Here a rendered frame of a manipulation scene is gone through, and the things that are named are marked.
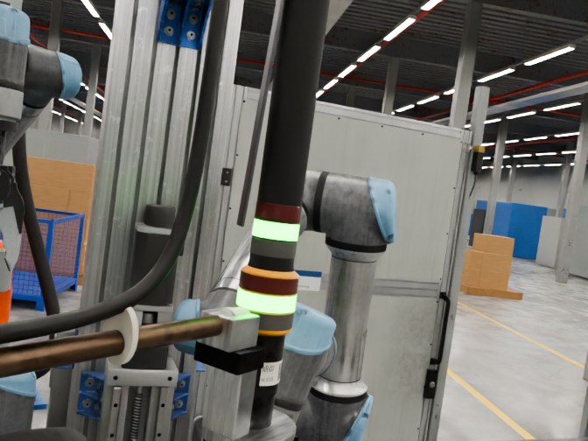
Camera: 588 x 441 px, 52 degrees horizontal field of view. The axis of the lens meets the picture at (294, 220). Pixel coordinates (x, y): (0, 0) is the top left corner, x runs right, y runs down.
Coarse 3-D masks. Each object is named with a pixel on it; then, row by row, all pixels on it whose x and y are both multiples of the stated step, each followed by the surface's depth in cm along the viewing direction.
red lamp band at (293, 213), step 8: (256, 208) 43; (264, 208) 42; (272, 208) 42; (280, 208) 42; (288, 208) 42; (296, 208) 43; (256, 216) 43; (264, 216) 42; (272, 216) 42; (280, 216) 42; (288, 216) 42; (296, 216) 43
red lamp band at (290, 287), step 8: (240, 280) 43; (248, 280) 42; (256, 280) 42; (264, 280) 42; (272, 280) 42; (280, 280) 42; (288, 280) 42; (296, 280) 43; (248, 288) 42; (256, 288) 42; (264, 288) 42; (272, 288) 42; (280, 288) 42; (288, 288) 43; (296, 288) 43
